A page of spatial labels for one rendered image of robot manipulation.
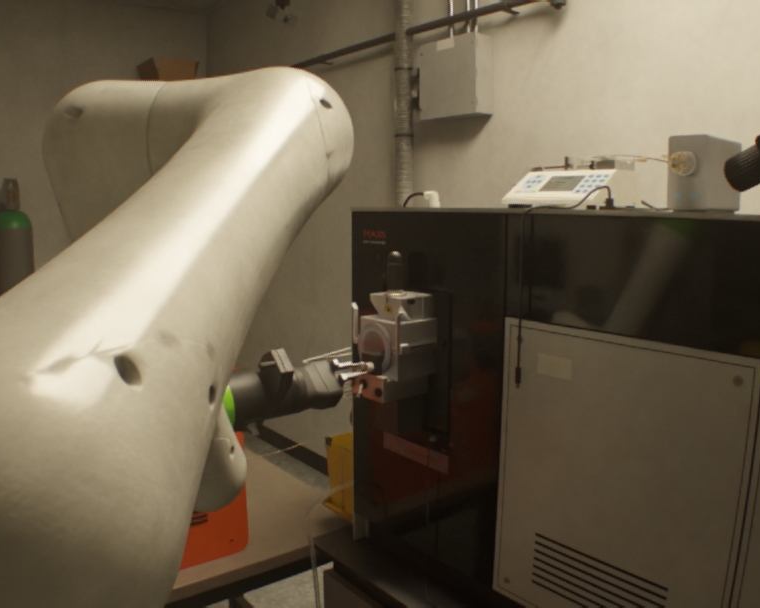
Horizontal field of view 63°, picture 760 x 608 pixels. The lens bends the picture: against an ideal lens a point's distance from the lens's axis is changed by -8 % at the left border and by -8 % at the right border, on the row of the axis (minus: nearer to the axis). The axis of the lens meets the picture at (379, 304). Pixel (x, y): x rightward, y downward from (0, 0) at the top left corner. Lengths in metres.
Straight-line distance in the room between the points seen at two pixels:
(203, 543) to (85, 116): 1.05
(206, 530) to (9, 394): 1.26
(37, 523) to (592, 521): 0.88
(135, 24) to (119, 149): 4.09
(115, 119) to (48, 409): 0.40
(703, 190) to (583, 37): 1.33
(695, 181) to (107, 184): 0.88
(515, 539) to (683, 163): 0.65
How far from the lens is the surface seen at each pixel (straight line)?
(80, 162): 0.60
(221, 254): 0.33
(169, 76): 4.28
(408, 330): 1.11
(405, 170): 2.82
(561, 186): 1.39
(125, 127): 0.58
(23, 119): 4.37
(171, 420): 0.24
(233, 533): 1.49
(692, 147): 1.15
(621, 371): 0.92
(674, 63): 2.19
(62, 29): 4.52
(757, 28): 2.11
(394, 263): 1.12
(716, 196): 1.17
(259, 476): 1.90
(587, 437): 0.98
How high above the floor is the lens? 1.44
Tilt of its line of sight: 8 degrees down
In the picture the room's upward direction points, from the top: straight up
